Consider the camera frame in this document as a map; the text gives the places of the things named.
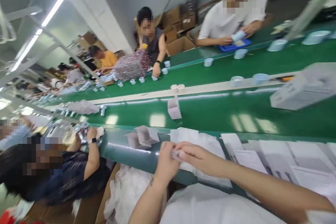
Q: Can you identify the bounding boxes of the person's left hand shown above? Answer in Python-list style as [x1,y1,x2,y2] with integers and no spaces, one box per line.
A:
[153,141,182,182]

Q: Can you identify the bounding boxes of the person's right hand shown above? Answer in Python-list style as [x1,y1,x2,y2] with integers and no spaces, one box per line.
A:
[175,141,227,180]

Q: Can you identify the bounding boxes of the small clear plastic bag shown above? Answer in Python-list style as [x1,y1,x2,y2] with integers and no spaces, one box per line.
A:
[171,148,185,162]

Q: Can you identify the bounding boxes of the pile of white plastic bags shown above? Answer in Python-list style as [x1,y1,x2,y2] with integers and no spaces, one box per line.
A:
[170,127,233,188]

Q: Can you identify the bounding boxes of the open white carton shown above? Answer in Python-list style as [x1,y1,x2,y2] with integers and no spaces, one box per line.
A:
[125,131,152,151]
[167,96,182,120]
[135,125,161,146]

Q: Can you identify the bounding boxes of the green conveyor belt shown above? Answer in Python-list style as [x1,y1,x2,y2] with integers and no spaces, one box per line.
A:
[50,22,336,140]

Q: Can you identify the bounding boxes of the pale pink round cups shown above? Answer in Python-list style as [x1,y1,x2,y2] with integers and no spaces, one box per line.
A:
[170,84,186,94]

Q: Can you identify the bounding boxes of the cardboard box of plastic bags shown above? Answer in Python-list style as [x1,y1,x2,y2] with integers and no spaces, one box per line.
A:
[95,162,168,224]

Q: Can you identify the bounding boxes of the person's body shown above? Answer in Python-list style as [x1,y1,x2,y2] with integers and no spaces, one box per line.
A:
[159,187,336,224]

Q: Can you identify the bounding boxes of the row of small blue cups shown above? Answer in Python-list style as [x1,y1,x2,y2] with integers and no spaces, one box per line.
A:
[92,60,172,93]

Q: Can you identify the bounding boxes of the stack of red patterned packets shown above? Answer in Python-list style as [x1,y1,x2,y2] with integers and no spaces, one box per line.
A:
[113,50,153,81]

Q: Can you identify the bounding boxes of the heap of white wrappers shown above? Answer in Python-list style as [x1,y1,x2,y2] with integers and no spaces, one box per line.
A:
[65,99,101,116]

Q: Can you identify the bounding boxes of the row of flat white cartons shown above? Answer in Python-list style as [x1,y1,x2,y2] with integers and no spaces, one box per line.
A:
[220,132,336,201]

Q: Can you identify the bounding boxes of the blue plastic tray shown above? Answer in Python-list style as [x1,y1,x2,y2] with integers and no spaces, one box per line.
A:
[219,38,252,53]

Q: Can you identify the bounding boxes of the pile of cardboard boxes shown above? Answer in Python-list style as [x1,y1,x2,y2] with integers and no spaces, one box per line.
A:
[157,0,221,56]

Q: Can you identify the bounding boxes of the stack of white boxes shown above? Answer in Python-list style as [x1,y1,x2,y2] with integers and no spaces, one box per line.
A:
[269,62,336,111]

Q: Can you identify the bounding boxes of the ceiling light strip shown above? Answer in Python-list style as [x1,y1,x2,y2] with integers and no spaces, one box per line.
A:
[9,0,83,74]

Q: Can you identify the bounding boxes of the grey metal post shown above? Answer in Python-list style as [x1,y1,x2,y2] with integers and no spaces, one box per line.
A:
[285,0,336,41]

